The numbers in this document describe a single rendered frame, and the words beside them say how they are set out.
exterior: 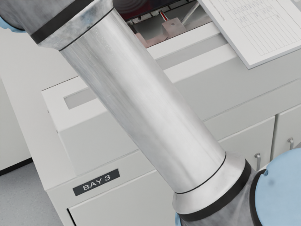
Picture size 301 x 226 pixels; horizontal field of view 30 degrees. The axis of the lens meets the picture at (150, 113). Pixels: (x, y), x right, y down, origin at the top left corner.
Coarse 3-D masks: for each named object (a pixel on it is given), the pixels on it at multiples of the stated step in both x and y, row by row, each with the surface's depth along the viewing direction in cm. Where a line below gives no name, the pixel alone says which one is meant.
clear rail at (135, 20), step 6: (180, 0) 112; (186, 0) 112; (192, 0) 112; (162, 6) 112; (168, 6) 111; (174, 6) 112; (180, 6) 112; (150, 12) 111; (156, 12) 111; (132, 18) 110; (138, 18) 110; (144, 18) 110; (150, 18) 111; (132, 24) 110
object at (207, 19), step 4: (208, 16) 112; (196, 20) 111; (200, 20) 111; (204, 20) 111; (208, 20) 111; (188, 24) 111; (192, 24) 111; (196, 24) 111; (200, 24) 111; (188, 28) 110; (192, 28) 110; (156, 36) 110; (160, 36) 110; (164, 36) 110; (148, 40) 109; (152, 40) 109; (156, 40) 109; (160, 40) 109; (148, 44) 109; (152, 44) 109
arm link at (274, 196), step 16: (272, 160) 66; (288, 160) 64; (256, 176) 71; (272, 176) 65; (288, 176) 64; (256, 192) 66; (272, 192) 65; (288, 192) 64; (256, 208) 66; (272, 208) 64; (288, 208) 63; (256, 224) 67; (272, 224) 64; (288, 224) 63
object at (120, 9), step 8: (112, 0) 114; (120, 0) 114; (128, 0) 114; (136, 0) 114; (144, 0) 114; (152, 0) 113; (160, 0) 113; (168, 0) 113; (176, 0) 113; (120, 8) 113; (128, 8) 113; (136, 8) 112; (144, 8) 112; (152, 8) 112; (128, 16) 111; (136, 16) 111
